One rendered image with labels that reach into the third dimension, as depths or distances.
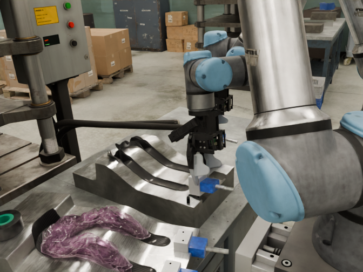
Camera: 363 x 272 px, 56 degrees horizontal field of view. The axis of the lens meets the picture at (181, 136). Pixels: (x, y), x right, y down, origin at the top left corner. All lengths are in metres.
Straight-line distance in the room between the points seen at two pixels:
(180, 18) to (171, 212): 6.81
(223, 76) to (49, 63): 0.98
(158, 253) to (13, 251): 0.33
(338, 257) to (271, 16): 0.37
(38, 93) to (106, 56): 4.16
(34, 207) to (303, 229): 0.70
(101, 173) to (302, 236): 0.70
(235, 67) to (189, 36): 6.85
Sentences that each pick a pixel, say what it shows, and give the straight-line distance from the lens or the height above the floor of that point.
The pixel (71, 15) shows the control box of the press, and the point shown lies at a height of 1.34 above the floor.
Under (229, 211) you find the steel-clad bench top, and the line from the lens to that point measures 1.10.
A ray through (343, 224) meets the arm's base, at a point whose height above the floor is 1.11.
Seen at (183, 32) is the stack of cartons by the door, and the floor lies 0.42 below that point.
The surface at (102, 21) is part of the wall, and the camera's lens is 9.41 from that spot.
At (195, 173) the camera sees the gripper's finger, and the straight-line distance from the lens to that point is 0.95.
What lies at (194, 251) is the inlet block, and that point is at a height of 0.86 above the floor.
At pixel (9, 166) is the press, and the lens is 1.60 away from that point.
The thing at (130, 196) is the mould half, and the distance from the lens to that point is 1.10.
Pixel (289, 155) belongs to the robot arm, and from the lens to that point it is 0.45.
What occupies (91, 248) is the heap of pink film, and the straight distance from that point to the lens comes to 0.85.
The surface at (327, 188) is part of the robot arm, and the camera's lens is 0.47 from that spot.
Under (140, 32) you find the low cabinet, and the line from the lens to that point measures 8.11.
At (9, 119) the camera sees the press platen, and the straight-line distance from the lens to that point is 1.45.
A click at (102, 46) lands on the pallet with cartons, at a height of 0.59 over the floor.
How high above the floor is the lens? 1.46
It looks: 24 degrees down
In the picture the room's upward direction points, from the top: 3 degrees counter-clockwise
